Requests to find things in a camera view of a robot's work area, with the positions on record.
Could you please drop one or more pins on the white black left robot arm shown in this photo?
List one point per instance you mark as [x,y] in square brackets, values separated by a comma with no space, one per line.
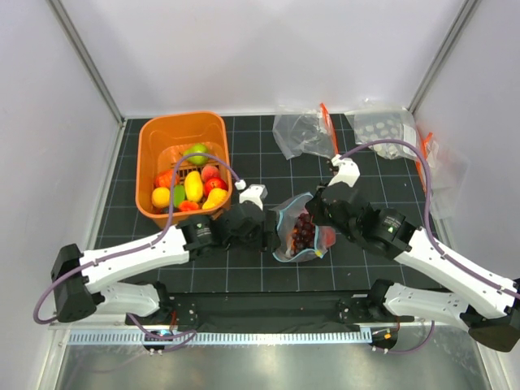
[94,281]

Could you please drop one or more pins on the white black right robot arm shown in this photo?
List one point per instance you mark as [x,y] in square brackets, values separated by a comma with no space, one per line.
[477,301]

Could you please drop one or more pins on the clear bag with white pieces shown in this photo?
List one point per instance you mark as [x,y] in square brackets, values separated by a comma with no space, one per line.
[374,121]

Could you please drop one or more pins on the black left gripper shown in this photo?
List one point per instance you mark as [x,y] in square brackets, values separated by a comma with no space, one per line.
[268,240]

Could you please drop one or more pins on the aluminium front rail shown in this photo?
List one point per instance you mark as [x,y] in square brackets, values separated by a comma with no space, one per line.
[81,325]

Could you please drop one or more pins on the purple grape bunch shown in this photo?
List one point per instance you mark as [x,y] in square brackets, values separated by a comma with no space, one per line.
[303,234]

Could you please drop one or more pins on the yellow pear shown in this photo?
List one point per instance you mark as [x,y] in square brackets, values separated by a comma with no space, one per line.
[216,197]

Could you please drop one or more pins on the aluminium frame post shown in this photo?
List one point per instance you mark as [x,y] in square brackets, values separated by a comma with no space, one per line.
[64,20]
[451,38]

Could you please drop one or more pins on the yellow orange lemon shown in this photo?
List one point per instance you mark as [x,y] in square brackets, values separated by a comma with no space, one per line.
[161,197]

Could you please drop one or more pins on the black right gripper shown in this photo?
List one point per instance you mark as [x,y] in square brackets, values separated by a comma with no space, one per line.
[315,205]

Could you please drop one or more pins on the yellow mango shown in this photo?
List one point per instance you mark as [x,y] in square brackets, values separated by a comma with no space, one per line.
[193,186]

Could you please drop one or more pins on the right aluminium frame post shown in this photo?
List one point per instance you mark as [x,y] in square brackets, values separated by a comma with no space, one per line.
[451,38]

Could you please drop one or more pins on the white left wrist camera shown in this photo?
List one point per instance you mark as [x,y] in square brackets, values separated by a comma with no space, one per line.
[254,193]

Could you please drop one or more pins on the clear blue-zip bag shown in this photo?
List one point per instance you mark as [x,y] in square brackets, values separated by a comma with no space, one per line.
[287,214]

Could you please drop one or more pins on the orange plastic basket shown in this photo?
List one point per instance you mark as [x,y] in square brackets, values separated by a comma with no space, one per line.
[163,140]

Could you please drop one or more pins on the red apple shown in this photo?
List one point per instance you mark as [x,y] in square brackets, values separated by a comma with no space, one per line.
[214,183]
[326,237]

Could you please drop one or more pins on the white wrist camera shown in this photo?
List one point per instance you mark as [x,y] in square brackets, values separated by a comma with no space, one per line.
[254,193]
[345,171]

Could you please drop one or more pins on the green pear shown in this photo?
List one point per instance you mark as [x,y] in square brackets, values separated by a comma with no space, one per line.
[197,154]

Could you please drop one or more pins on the clear orange-zip bag far right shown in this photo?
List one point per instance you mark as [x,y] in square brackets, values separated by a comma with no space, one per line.
[448,171]

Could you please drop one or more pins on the pink peach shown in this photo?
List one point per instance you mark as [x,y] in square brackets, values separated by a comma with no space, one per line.
[209,172]

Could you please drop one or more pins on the orange pumpkin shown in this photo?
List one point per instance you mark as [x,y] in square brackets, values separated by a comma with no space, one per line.
[166,179]

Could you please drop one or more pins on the red orange tomato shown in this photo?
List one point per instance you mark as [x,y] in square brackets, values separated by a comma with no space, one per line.
[188,206]

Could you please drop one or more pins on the left aluminium frame post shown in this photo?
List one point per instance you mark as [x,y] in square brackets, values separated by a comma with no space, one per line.
[64,20]

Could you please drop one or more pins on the clear orange-zip bag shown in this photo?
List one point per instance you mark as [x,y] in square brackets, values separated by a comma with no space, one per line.
[300,131]
[448,171]

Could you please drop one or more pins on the black grid mat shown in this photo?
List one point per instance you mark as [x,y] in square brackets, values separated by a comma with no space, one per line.
[255,156]

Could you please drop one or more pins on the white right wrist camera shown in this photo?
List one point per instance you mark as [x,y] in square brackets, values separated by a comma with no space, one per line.
[345,171]

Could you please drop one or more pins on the green pepper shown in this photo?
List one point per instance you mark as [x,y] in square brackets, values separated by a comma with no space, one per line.
[178,195]

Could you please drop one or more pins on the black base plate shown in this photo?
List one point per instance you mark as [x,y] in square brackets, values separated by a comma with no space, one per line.
[226,309]

